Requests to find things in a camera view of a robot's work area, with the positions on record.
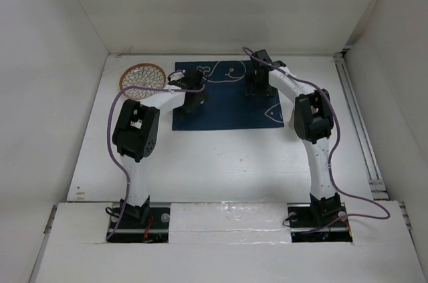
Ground dark blue printed cloth napkin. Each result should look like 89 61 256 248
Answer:
172 60 284 131

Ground floral plate with orange rim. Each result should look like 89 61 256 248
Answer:
119 63 167 100

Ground beige paper cup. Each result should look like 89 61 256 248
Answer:
289 109 295 130

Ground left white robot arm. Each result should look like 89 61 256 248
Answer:
108 69 209 227

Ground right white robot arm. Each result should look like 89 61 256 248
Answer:
243 47 343 229

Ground aluminium rail at right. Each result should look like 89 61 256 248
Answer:
333 49 414 230

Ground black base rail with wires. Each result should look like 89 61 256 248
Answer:
106 203 352 245

